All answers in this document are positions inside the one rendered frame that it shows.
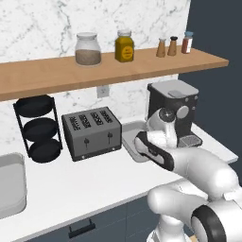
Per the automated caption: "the black three-tier stand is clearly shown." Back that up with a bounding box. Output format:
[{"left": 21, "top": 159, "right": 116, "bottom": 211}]
[{"left": 12, "top": 94, "right": 63, "bottom": 164}]

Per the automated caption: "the glass jar with brown contents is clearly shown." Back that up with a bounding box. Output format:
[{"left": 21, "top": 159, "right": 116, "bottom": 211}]
[{"left": 75, "top": 31, "right": 102, "bottom": 67}]

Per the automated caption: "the grey tupperware container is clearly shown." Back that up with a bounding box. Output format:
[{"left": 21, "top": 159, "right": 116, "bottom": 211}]
[
  {"left": 0, "top": 152, "right": 27, "bottom": 220},
  {"left": 121, "top": 120, "right": 155, "bottom": 164}
]

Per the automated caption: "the dark grey cupboard door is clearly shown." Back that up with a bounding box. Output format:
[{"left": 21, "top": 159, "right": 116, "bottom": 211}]
[{"left": 126, "top": 195, "right": 163, "bottom": 242}]

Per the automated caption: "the black drawer handle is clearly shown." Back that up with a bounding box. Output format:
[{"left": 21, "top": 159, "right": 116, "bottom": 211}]
[{"left": 67, "top": 218, "right": 96, "bottom": 239}]

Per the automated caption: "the black and grey coffee machine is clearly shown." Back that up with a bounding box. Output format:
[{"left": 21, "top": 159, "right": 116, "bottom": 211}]
[{"left": 147, "top": 78, "right": 203, "bottom": 149}]

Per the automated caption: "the yellow jar with grey lid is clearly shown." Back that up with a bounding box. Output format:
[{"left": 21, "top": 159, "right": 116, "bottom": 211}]
[{"left": 113, "top": 29, "right": 136, "bottom": 63}]

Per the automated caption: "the red spice bottle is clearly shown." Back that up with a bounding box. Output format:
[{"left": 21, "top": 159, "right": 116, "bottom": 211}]
[{"left": 181, "top": 30, "right": 194, "bottom": 55}]

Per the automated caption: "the wooden wall shelf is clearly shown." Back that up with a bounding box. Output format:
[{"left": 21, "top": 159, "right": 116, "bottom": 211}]
[{"left": 0, "top": 45, "right": 230, "bottom": 102}]

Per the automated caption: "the brown shaker with black cap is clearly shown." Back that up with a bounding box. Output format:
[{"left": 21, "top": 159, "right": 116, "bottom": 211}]
[{"left": 166, "top": 35, "right": 179, "bottom": 57}]

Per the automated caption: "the grey four-slot toaster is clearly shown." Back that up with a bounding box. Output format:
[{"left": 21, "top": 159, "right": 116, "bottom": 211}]
[{"left": 60, "top": 106, "right": 123, "bottom": 163}]

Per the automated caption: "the brown shaker with grey cap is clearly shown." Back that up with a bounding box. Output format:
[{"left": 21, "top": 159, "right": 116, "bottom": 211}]
[{"left": 155, "top": 37, "right": 167, "bottom": 59}]

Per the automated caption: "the dark grey drawer front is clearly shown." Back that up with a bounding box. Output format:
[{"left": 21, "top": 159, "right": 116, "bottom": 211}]
[{"left": 26, "top": 202, "right": 129, "bottom": 242}]

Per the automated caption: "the wall power outlet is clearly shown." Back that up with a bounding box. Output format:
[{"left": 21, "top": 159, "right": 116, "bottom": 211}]
[{"left": 96, "top": 84, "right": 110, "bottom": 99}]

